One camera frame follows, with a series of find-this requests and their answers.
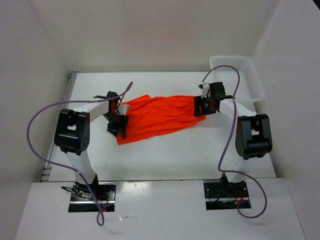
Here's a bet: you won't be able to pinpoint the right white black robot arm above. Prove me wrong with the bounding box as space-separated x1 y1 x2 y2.
194 82 273 197

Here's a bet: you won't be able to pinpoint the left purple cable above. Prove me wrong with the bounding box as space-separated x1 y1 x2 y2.
26 81 134 227

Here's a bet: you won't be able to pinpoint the orange mesh shorts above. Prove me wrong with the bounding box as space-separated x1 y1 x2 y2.
116 95 206 145

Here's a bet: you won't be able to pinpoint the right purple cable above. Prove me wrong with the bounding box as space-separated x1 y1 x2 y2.
201 65 268 219

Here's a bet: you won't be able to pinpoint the purple cable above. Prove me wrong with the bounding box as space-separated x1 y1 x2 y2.
201 65 268 219
26 81 134 227

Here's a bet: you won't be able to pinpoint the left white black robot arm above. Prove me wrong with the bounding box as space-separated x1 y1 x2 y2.
54 91 130 200

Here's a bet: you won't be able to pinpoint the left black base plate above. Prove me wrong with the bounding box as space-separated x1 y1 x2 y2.
70 181 116 205

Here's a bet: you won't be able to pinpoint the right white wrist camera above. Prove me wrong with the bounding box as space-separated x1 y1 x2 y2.
198 82 210 98

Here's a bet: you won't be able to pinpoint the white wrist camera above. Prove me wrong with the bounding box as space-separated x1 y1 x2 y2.
198 82 210 98
117 104 131 116

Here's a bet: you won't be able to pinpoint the white perforated plastic basket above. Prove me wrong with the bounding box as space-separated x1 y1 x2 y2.
209 55 266 104

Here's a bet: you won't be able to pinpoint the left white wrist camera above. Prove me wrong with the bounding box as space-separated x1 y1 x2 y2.
117 104 131 116

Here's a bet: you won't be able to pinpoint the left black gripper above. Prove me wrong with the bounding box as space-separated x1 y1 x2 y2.
102 111 129 139

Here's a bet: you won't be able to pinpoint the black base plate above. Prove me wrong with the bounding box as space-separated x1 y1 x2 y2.
70 181 116 205
203 180 249 202

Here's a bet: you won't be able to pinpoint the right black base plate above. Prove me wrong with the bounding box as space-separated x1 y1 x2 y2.
203 180 249 202

